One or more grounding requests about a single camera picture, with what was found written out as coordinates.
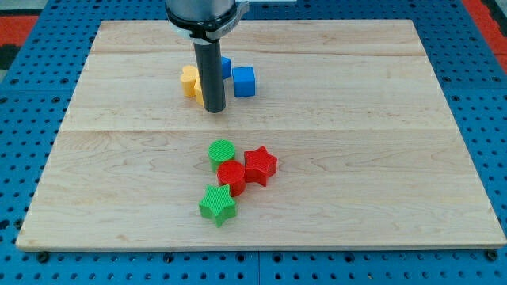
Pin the yellow heart block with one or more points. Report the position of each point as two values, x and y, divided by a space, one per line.
188 79

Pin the green cylinder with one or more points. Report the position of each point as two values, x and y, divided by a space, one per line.
220 151

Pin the blue cube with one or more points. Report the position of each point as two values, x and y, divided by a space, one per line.
244 81

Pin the grey robot arm flange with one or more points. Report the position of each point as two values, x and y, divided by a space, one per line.
204 21

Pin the light wooden board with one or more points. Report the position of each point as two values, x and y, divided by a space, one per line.
369 154

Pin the red star block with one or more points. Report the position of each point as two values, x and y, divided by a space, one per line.
260 165

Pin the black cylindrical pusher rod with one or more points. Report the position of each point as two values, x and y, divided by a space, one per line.
209 63

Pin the green star block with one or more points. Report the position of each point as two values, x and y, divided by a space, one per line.
217 204

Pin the yellow block behind rod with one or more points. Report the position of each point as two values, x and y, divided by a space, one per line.
198 93

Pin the blue block behind rod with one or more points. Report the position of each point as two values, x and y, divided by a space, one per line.
226 67

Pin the red cylinder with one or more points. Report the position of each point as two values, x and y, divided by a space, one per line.
232 173

